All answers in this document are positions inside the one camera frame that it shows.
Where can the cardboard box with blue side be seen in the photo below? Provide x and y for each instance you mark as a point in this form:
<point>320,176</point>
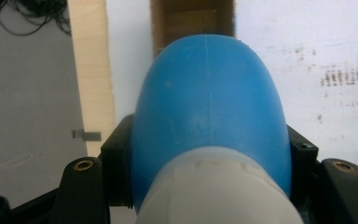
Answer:
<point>192,21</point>

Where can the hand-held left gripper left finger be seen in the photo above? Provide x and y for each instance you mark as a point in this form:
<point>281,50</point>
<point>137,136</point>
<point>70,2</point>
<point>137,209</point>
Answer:
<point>118,161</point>

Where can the white paper sheet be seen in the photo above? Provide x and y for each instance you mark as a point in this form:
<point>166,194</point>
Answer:
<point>292,25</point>

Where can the grey tape strip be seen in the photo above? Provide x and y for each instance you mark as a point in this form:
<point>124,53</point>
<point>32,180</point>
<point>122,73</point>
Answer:
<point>88,135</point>

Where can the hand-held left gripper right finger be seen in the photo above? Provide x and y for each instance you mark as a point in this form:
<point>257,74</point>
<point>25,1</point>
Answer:
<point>303,168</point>

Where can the blue bottle with white cap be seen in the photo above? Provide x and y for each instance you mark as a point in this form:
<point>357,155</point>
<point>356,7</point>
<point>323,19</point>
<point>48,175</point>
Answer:
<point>208,102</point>

